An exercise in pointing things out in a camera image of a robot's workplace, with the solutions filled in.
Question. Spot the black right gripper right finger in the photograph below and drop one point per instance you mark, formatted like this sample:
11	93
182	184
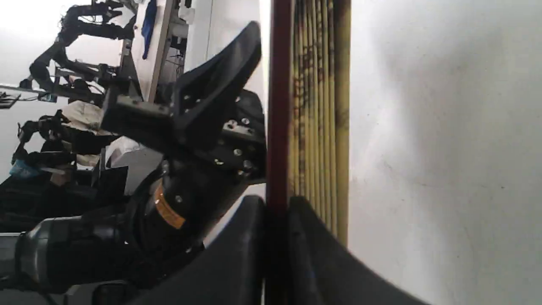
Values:
325	273

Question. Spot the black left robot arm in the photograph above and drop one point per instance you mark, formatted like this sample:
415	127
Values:
157	233

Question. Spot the cream paper folding fan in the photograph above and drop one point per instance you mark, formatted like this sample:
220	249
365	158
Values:
309	108

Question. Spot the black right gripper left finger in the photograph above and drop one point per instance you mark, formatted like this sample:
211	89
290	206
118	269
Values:
228	272

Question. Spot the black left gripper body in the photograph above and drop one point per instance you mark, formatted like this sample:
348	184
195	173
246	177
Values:
224	132

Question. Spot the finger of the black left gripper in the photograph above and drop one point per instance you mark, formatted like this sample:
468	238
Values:
204	98

